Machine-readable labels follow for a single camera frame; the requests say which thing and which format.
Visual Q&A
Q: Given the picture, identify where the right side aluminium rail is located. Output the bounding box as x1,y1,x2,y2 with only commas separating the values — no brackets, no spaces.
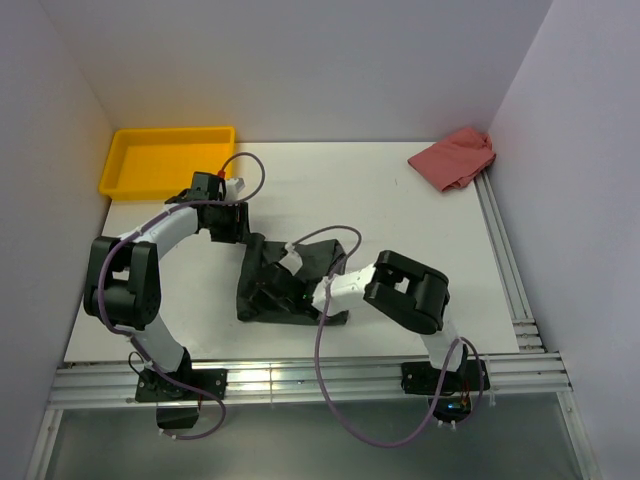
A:
474,172,546,354

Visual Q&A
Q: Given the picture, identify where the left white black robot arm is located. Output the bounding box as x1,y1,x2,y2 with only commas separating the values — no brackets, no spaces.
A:
83,172,249,399

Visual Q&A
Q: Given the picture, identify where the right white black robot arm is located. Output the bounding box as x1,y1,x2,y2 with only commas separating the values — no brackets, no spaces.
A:
246,244,468,390

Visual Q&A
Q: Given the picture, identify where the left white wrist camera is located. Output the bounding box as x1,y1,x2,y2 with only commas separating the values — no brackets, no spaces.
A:
224,177,245,201

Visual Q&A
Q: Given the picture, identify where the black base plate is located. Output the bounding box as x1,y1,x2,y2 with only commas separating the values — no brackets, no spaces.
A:
401,358,491,396
135,368,228,403

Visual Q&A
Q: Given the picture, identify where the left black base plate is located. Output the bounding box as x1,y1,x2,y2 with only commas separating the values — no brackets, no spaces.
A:
135,368,228,403

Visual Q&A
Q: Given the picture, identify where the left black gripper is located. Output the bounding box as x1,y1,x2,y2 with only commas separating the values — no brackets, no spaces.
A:
205,200,253,244

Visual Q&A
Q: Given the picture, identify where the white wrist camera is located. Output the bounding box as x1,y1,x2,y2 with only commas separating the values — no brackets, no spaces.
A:
278,242,303,275
224,177,245,201

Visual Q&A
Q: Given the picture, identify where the front aluminium rail frame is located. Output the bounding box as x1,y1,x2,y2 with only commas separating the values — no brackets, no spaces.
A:
26,353,602,479

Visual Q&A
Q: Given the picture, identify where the yellow plastic tray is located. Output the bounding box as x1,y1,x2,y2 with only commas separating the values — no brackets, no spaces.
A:
98,126,236,201

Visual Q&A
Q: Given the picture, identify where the dark green t-shirt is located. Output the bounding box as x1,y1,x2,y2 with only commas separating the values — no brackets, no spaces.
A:
236,233,345,326

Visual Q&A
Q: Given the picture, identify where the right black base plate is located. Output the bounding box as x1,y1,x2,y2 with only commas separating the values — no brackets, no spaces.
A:
401,358,491,396

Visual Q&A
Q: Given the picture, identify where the folded pink t-shirt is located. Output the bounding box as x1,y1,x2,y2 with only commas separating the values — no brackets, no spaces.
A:
408,127,496,192

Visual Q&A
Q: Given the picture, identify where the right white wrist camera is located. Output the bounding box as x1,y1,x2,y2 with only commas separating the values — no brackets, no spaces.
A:
278,242,303,275

